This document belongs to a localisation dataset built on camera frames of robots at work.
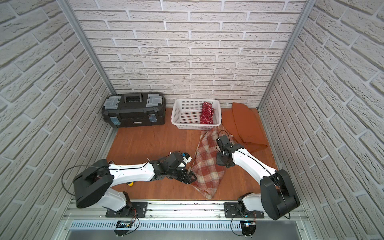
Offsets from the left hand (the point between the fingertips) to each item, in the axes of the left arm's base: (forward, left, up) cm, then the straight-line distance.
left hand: (193, 176), depth 81 cm
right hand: (+9, -18, 0) cm, 20 cm away
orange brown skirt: (+38, -38, -1) cm, 53 cm away
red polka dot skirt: (+42, -10, +2) cm, 43 cm away
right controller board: (-23, -26, -3) cm, 35 cm away
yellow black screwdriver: (-3, +35, -4) cm, 35 cm away
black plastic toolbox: (+40, +39, +12) cm, 57 cm away
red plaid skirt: (0, -10, -2) cm, 10 cm away
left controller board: (-21, +35, -8) cm, 41 cm away
